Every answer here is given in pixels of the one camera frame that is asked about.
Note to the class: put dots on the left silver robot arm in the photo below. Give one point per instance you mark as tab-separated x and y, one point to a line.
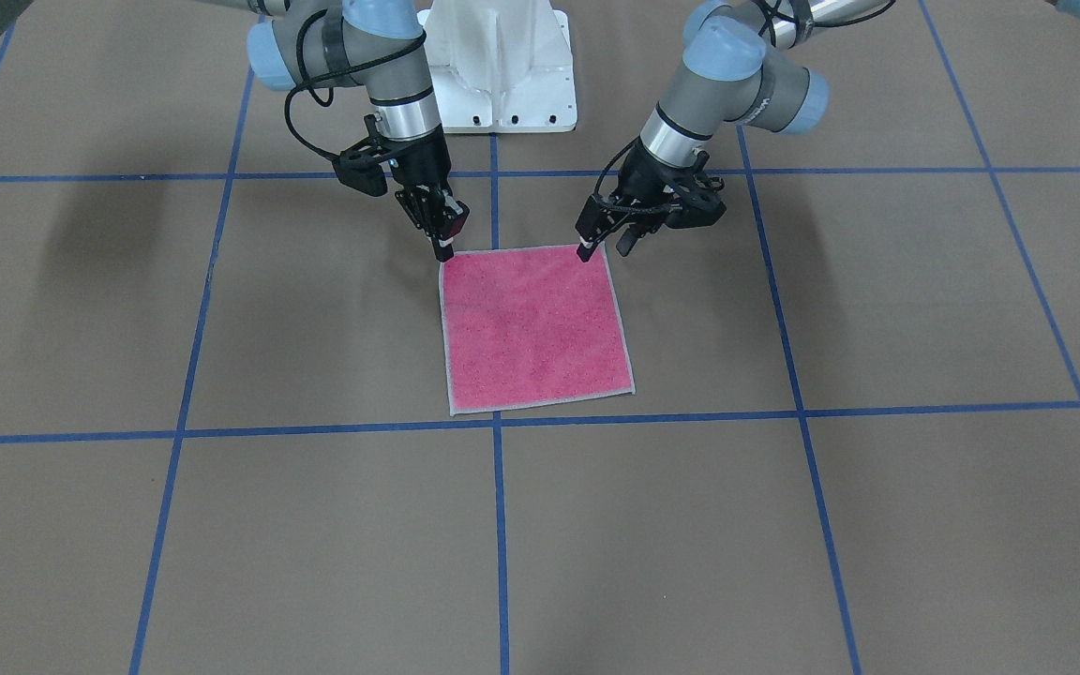
734	71

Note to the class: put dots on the pink and grey towel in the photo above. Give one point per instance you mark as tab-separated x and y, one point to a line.
530	327

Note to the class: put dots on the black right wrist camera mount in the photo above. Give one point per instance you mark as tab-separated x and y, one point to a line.
359	166

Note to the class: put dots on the white pedestal column with base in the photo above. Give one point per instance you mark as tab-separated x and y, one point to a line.
501	67

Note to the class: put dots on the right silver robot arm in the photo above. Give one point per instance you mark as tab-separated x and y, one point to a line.
316	47

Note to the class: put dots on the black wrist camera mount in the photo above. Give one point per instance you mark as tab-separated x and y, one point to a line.
695	200
359	166

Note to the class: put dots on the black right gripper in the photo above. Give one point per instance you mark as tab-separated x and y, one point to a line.
423	168

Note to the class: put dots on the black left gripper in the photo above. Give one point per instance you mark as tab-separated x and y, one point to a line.
638	175

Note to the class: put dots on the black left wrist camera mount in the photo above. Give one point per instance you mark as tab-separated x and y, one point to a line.
695	200

